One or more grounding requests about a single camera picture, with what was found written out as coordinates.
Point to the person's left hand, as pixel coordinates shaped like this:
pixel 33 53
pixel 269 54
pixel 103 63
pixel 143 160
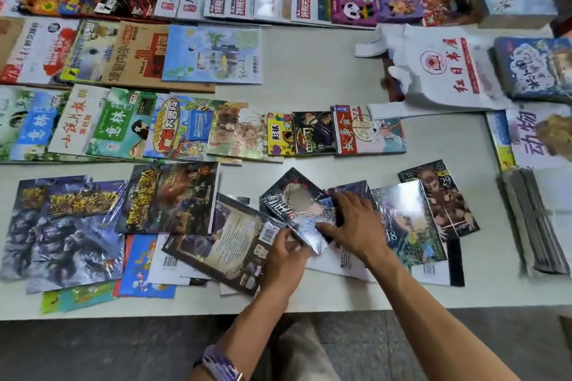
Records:
pixel 282 271

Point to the person's right hand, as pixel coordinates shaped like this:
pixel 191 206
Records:
pixel 364 233

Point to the person's right thumb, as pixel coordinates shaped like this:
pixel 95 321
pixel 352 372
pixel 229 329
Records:
pixel 330 229

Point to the person's left thumb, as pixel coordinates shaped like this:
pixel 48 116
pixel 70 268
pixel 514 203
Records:
pixel 302 253

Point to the shiny black manga book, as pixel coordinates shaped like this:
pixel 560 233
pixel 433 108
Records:
pixel 290 202

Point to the person's left forearm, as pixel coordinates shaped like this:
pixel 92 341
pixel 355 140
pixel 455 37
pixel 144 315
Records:
pixel 250 331

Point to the person's right forearm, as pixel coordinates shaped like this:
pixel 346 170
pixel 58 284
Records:
pixel 429 322

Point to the dark blue manga book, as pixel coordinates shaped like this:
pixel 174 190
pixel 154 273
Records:
pixel 357 188

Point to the brown parchment back cover book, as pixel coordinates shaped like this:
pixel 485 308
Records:
pixel 228 242

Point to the colourful glossy manga book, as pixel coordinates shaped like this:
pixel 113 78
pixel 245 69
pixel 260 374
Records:
pixel 411 224

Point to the small dark manga book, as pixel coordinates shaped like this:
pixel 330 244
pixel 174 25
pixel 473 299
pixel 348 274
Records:
pixel 313 133

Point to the person's grey trouser leg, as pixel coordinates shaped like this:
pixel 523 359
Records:
pixel 299 354

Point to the red white story magazine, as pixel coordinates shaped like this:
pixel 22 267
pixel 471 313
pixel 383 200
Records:
pixel 366 130

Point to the small yellow picture book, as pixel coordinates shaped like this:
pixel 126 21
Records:
pixel 280 135

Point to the brown figures manga book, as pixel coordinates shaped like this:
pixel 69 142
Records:
pixel 442 197

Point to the white black back cover book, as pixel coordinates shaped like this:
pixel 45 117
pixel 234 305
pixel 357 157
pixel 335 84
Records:
pixel 447 267

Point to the tan anime girl magazine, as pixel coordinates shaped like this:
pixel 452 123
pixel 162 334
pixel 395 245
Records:
pixel 241 133

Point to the white back cover barcode book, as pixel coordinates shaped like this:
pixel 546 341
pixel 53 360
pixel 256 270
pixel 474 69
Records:
pixel 167 267

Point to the dark fantasy book gold title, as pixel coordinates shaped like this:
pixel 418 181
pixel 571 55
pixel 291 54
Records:
pixel 167 197

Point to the blue orange children's book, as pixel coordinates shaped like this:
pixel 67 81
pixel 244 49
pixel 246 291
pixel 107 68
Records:
pixel 138 271

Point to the blue yellow cartoon magazine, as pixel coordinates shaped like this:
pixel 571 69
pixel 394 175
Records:
pixel 178 126

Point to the blue yellow thin book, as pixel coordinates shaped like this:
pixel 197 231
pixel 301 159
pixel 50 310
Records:
pixel 498 135

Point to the white plastic bag red print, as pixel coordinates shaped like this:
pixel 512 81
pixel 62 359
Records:
pixel 442 68

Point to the stack of grey booklets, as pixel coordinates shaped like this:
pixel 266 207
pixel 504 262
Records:
pixel 536 220

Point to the light blue illustrated book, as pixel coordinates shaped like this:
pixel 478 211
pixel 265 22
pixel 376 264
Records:
pixel 212 54

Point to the white animal picture book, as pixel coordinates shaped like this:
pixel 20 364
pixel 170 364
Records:
pixel 531 139

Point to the green magazine with portrait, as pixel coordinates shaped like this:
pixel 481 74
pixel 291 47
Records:
pixel 118 126

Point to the dark monster comic book wrapped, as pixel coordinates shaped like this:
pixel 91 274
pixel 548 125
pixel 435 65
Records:
pixel 76 238

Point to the green children's book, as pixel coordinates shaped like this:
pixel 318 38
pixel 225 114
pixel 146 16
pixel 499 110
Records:
pixel 78 298

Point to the purple panda board book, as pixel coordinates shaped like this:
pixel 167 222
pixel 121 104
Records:
pixel 353 0

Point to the purple animal board book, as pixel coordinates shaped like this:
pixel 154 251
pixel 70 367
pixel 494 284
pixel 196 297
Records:
pixel 400 1

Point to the red brown picture book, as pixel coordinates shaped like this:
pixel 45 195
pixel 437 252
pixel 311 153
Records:
pixel 447 8

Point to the brown cover book red title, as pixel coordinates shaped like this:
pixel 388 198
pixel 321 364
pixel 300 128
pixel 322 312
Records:
pixel 138 57

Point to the white magazine red title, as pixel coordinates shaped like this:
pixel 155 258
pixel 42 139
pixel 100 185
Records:
pixel 78 119

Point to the stack of blue cloud books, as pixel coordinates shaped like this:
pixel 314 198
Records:
pixel 536 66

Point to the grey dark comic book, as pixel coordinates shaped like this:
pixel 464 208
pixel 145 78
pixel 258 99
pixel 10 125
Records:
pixel 18 224

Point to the yellow green cover magazine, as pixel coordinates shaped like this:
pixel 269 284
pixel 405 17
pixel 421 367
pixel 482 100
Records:
pixel 89 52

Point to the green blue landscape magazine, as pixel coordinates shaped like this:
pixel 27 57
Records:
pixel 27 126

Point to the white red cover magazine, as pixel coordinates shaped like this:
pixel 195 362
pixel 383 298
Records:
pixel 38 52

